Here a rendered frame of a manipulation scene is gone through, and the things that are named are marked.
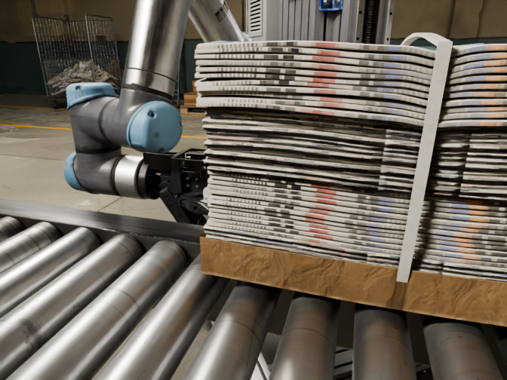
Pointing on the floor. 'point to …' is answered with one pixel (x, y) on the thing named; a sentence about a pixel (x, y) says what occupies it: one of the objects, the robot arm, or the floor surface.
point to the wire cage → (93, 75)
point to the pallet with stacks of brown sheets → (190, 102)
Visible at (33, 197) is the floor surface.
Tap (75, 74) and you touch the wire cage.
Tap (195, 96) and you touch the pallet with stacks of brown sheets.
